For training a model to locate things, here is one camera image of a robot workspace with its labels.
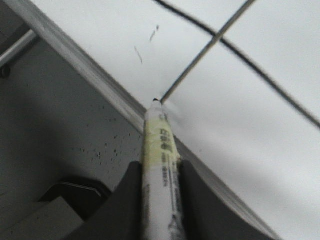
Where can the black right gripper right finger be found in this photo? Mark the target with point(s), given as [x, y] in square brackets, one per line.
[205, 216]

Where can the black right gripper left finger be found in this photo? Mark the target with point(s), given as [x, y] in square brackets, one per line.
[119, 218]

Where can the whiteboard with aluminium frame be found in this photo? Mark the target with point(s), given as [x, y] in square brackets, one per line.
[240, 80]

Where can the white black-tip whiteboard marker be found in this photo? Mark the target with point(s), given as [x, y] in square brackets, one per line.
[162, 211]

